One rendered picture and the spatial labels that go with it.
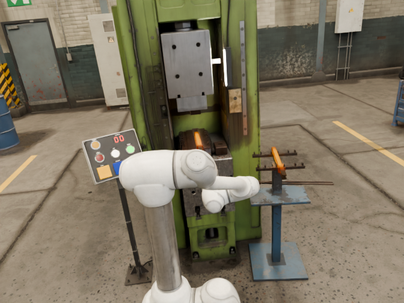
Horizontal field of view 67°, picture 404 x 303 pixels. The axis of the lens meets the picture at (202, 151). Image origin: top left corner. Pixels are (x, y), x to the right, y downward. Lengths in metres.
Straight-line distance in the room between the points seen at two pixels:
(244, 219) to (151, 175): 1.80
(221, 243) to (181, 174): 1.67
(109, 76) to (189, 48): 5.64
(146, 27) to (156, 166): 1.32
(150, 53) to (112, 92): 5.52
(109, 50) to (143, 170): 6.57
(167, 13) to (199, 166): 1.38
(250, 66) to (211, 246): 1.42
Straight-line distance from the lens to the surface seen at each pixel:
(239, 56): 2.21
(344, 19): 8.89
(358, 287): 2.62
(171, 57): 2.02
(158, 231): 1.12
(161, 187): 1.01
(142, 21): 2.16
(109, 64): 7.53
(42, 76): 8.70
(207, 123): 2.63
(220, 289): 1.30
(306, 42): 8.69
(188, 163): 0.95
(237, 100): 2.24
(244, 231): 2.79
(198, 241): 2.54
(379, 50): 9.66
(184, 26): 2.21
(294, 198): 2.23
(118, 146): 2.06
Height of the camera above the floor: 1.83
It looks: 23 degrees down
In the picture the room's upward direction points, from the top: 5 degrees counter-clockwise
